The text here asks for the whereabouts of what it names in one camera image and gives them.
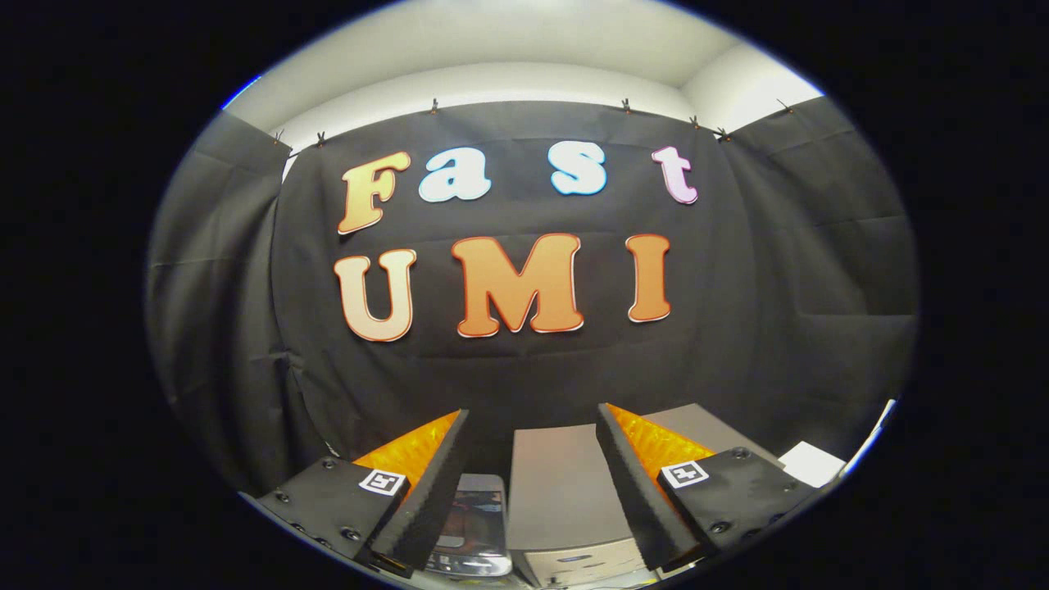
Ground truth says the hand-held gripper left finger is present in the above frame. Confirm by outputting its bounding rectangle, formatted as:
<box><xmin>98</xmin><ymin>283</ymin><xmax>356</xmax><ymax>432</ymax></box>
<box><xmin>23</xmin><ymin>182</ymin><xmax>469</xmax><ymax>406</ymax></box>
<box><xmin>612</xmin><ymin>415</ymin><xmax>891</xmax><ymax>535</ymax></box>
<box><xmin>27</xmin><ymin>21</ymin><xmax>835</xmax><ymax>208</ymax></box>
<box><xmin>254</xmin><ymin>408</ymin><xmax>472</xmax><ymax>579</ymax></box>

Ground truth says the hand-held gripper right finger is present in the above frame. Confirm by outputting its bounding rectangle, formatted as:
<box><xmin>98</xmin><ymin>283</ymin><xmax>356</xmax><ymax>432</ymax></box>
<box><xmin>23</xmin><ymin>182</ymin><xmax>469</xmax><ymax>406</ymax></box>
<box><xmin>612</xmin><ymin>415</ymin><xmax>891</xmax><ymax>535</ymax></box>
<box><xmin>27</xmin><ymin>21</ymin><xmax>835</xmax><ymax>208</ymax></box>
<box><xmin>596</xmin><ymin>402</ymin><xmax>820</xmax><ymax>574</ymax></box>

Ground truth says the dark glass washing machine lid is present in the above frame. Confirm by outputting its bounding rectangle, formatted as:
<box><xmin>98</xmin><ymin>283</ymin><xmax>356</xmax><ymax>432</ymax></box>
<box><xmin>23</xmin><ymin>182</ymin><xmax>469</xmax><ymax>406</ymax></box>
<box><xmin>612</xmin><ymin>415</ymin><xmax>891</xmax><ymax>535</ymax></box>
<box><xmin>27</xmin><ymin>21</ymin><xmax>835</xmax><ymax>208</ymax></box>
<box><xmin>449</xmin><ymin>474</ymin><xmax>507</xmax><ymax>551</ymax></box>

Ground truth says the white paper sheet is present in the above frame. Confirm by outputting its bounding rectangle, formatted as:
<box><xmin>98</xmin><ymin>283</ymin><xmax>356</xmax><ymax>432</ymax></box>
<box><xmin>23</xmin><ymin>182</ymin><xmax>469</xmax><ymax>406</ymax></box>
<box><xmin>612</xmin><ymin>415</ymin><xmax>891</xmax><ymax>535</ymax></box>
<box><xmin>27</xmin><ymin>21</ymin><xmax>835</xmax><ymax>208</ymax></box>
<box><xmin>777</xmin><ymin>441</ymin><xmax>847</xmax><ymax>490</ymax></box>

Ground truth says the black backdrop cloth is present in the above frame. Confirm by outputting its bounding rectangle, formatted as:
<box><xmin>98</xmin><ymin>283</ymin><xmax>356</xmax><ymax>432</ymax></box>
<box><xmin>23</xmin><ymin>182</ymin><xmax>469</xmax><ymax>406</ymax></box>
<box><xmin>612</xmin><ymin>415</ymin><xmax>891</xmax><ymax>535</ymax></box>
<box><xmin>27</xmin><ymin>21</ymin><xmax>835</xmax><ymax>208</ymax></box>
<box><xmin>146</xmin><ymin>97</ymin><xmax>919</xmax><ymax>501</ymax></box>

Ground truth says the row of black cloth clips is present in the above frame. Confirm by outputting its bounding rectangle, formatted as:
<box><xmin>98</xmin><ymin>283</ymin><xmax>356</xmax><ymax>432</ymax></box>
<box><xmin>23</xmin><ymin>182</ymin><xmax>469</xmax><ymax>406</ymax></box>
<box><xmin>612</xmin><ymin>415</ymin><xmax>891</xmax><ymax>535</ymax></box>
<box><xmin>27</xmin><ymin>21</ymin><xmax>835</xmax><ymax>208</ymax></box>
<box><xmin>272</xmin><ymin>97</ymin><xmax>794</xmax><ymax>147</ymax></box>

